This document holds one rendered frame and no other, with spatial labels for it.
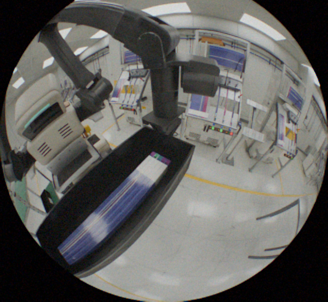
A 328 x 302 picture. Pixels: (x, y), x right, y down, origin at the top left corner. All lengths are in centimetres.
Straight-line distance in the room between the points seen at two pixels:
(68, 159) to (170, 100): 45
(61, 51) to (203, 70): 37
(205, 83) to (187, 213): 130
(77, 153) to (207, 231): 143
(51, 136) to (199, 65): 48
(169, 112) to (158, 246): 133
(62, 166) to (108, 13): 50
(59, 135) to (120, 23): 40
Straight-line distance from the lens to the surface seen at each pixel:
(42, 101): 36
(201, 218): 138
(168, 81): 18
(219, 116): 128
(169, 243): 135
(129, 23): 17
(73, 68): 35
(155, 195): 28
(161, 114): 20
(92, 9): 23
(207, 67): 17
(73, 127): 46
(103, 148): 89
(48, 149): 49
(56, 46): 39
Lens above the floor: 130
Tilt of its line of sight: 43 degrees down
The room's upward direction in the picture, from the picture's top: straight up
